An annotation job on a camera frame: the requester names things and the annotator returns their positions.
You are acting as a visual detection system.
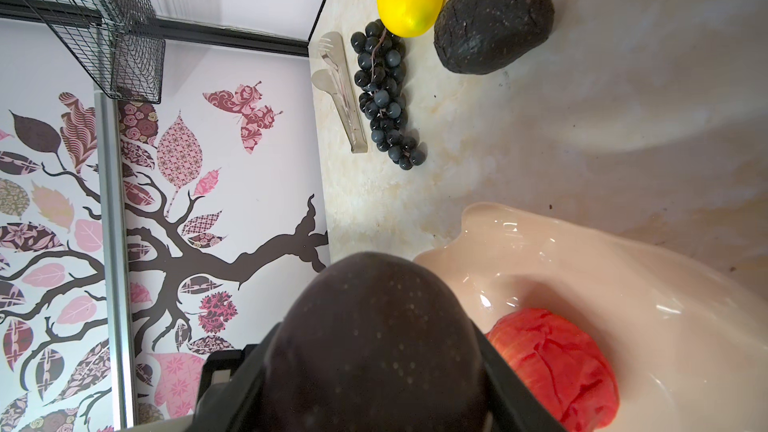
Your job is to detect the silver metal tongs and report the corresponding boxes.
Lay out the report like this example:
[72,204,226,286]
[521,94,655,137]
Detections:
[311,31,368,154]

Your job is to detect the dark purple mangosteen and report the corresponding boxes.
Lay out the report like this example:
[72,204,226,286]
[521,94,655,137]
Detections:
[258,253,488,431]

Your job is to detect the dark avocado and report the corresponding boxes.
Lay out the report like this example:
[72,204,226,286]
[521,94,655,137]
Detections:
[433,0,555,75]

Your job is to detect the aluminium rail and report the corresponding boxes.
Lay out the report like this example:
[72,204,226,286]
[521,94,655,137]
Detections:
[94,89,137,431]
[1,0,309,58]

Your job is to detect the pink scalloped fruit bowl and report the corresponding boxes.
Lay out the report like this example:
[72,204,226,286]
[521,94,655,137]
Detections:
[416,203,767,431]

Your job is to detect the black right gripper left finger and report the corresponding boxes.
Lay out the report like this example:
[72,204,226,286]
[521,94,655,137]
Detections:
[187,323,281,432]

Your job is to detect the black wire basket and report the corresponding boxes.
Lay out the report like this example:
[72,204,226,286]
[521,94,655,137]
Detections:
[21,0,166,104]

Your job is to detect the aluminium rail back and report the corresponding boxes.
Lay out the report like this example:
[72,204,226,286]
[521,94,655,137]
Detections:
[1,0,309,58]

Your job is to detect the aluminium rail left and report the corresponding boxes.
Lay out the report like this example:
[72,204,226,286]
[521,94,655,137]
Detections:
[94,89,137,431]

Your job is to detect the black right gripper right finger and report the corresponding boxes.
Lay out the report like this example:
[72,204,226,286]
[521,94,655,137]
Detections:
[474,326,565,432]

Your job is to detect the dark purple grape bunch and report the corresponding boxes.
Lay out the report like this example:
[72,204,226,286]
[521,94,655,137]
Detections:
[350,19,427,171]

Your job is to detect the red apple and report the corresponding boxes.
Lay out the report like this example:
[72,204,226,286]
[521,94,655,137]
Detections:
[486,308,620,431]

